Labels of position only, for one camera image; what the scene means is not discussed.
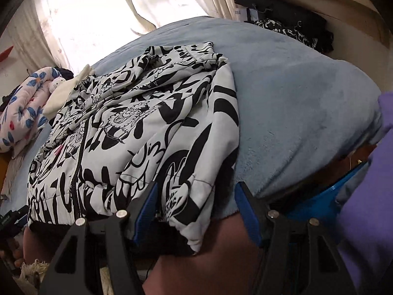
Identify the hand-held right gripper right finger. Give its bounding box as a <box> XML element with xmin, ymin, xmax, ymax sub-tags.
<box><xmin>235</xmin><ymin>181</ymin><xmax>358</xmax><ymax>295</ymax></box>

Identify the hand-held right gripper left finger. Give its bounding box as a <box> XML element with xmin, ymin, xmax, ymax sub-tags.
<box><xmin>38</xmin><ymin>181</ymin><xmax>160</xmax><ymax>295</ymax></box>

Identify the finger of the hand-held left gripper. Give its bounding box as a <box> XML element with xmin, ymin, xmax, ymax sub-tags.
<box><xmin>12</xmin><ymin>205</ymin><xmax>29</xmax><ymax>222</ymax></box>

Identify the black white printed hoodie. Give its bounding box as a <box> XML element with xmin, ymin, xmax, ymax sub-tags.
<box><xmin>27</xmin><ymin>41</ymin><xmax>241</xmax><ymax>252</ymax></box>

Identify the person's left forearm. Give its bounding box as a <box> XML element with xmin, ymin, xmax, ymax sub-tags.
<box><xmin>20</xmin><ymin>260</ymin><xmax>51</xmax><ymax>287</ymax></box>

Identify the person's left hand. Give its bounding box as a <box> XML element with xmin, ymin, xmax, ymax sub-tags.
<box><xmin>9</xmin><ymin>247</ymin><xmax>25</xmax><ymax>269</ymax></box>

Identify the beige pillow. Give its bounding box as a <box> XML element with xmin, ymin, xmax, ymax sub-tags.
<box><xmin>1</xmin><ymin>157</ymin><xmax>26</xmax><ymax>201</ymax></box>

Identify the brown bed base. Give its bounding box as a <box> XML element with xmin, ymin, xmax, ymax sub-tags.
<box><xmin>23</xmin><ymin>146</ymin><xmax>379</xmax><ymax>295</ymax></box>

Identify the blue plastic tub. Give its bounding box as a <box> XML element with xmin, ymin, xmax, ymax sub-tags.
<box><xmin>285</xmin><ymin>163</ymin><xmax>369</xmax><ymax>243</ymax></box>

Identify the floral quilt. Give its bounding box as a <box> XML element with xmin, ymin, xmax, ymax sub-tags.
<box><xmin>0</xmin><ymin>67</ymin><xmax>66</xmax><ymax>160</ymax></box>

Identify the light blue bed blanket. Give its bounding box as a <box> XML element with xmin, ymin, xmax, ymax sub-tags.
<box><xmin>0</xmin><ymin>15</ymin><xmax>384</xmax><ymax>219</ymax></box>

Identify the purple garment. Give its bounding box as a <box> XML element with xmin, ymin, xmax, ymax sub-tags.
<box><xmin>336</xmin><ymin>90</ymin><xmax>393</xmax><ymax>295</ymax></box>

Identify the cream folded garment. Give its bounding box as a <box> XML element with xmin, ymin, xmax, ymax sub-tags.
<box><xmin>43</xmin><ymin>64</ymin><xmax>96</xmax><ymax>120</ymax></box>

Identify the white plush toy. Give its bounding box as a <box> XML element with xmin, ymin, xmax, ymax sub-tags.
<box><xmin>49</xmin><ymin>77</ymin><xmax>67</xmax><ymax>94</ymax></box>

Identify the black white patterned garment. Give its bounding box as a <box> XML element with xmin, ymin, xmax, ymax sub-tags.
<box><xmin>255</xmin><ymin>19</ymin><xmax>318</xmax><ymax>49</ymax></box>

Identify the white cardboard box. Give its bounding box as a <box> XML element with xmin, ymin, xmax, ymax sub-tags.
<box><xmin>235</xmin><ymin>4</ymin><xmax>257</xmax><ymax>23</ymax></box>

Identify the red wall shelf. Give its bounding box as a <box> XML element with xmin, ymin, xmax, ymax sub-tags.
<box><xmin>0</xmin><ymin>45</ymin><xmax>14</xmax><ymax>64</ymax></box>

